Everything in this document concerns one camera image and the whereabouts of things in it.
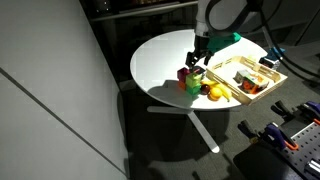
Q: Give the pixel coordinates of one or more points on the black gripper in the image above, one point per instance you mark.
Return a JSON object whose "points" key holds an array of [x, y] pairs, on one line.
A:
{"points": [[200, 51]]}

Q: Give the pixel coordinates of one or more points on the light green block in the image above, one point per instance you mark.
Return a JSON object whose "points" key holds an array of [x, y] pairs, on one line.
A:
{"points": [[193, 79]]}

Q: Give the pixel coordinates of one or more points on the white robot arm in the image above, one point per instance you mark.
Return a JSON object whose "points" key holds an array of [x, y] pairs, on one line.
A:
{"points": [[217, 23]]}

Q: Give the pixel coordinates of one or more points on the magenta block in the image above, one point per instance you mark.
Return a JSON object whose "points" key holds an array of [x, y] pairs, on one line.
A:
{"points": [[182, 73]]}

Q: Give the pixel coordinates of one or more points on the orange block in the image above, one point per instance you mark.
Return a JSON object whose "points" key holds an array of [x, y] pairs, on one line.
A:
{"points": [[182, 85]]}

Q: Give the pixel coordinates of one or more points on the dark green block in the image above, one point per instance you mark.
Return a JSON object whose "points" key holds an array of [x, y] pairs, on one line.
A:
{"points": [[193, 90]]}

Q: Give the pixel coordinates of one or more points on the grey cube block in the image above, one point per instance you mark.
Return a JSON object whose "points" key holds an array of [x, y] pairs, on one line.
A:
{"points": [[240, 75]]}

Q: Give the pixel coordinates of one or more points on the wooden tray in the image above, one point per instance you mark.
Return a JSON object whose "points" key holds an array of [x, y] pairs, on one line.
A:
{"points": [[225, 71]]}

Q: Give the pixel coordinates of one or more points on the dark red plum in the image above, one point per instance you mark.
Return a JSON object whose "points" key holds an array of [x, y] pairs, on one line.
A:
{"points": [[205, 89]]}

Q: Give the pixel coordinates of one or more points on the orange fruit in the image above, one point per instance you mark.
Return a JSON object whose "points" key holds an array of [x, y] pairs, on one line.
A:
{"points": [[215, 94]]}

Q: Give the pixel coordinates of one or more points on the round white table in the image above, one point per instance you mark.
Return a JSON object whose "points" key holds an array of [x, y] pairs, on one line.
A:
{"points": [[154, 67]]}

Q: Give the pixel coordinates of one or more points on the yellow banana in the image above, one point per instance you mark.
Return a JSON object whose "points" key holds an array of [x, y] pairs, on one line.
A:
{"points": [[226, 93]]}

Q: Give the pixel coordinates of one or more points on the orange white patterned cube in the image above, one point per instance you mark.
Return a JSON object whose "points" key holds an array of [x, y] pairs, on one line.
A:
{"points": [[253, 84]]}

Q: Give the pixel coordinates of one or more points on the white table base leg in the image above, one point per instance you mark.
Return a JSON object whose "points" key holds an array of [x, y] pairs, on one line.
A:
{"points": [[210, 142]]}

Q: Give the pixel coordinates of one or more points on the lower purple black clamp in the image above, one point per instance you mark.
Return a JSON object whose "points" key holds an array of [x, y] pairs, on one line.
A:
{"points": [[271, 134]]}

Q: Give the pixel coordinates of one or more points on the purple black clamp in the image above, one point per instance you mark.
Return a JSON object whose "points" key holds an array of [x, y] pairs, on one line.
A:
{"points": [[309, 110], [271, 134]]}

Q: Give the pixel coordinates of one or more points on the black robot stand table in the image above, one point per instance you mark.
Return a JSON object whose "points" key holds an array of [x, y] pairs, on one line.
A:
{"points": [[261, 161]]}

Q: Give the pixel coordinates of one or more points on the upper purple black clamp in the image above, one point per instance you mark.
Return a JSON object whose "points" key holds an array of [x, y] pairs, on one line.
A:
{"points": [[309, 110]]}

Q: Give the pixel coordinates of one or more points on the black perforated breadboard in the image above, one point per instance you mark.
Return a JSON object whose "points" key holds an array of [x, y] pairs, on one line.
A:
{"points": [[308, 140]]}

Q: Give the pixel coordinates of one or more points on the silver aluminium rail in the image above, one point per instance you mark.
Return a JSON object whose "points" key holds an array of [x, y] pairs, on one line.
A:
{"points": [[313, 167]]}

